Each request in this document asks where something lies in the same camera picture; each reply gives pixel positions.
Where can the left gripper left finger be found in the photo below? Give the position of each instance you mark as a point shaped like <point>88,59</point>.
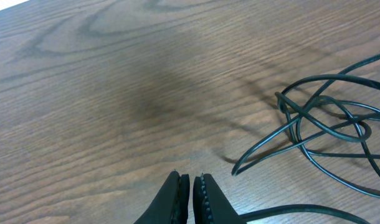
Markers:
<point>170,205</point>

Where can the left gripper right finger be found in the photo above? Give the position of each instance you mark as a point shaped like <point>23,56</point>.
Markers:
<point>210,205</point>

